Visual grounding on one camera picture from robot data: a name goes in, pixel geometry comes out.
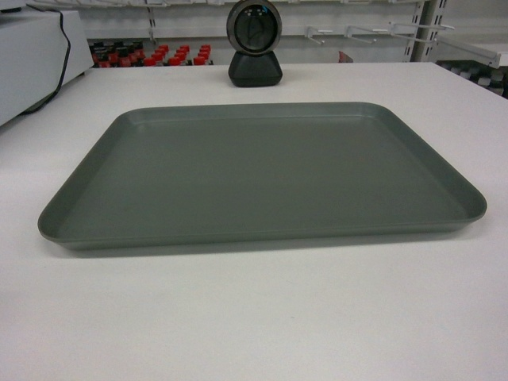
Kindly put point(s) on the grey rectangular serving tray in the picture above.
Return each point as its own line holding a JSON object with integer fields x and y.
{"x": 187, "y": 175}

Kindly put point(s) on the black barcode scanner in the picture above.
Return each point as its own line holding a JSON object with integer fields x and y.
{"x": 254, "y": 29}

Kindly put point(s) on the white cash register drawer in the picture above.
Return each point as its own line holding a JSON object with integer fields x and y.
{"x": 39, "y": 51}

